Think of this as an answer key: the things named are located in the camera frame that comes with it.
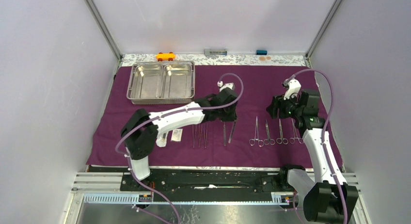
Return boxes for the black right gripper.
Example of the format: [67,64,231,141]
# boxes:
[266,91,303,120]

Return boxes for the steel scalpel handle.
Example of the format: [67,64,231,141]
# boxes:
[228,121,237,144]
[198,124,203,148]

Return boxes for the remaining steel instrument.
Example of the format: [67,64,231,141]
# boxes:
[223,122,227,146]

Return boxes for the steel tweezers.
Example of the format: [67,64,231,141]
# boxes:
[204,123,208,148]
[192,125,197,148]

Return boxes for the purple cloth wrap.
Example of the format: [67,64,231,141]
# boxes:
[87,65,317,168]

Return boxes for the steel surgical forceps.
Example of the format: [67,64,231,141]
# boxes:
[249,117,264,147]

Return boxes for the small white sterile packet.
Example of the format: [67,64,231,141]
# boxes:
[171,128,183,142]

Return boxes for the perforated steel instrument tray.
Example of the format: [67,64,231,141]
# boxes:
[126,61,195,105]

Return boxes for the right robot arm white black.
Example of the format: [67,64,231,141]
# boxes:
[266,89,359,224]

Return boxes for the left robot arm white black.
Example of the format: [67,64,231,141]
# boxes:
[115,87,243,191]

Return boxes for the blue plastic block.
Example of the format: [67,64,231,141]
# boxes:
[255,50,268,55]

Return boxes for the orange toy car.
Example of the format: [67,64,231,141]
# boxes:
[156,52,176,62]

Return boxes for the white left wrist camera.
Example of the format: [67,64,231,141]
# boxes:
[217,80,235,92]

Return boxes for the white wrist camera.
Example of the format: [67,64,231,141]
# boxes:
[217,80,235,92]
[283,79,301,100]

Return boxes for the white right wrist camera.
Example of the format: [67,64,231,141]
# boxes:
[283,79,301,100]

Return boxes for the slotted grey cable duct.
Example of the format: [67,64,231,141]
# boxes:
[83,192,290,205]

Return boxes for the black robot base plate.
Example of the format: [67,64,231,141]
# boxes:
[120,168,294,197]

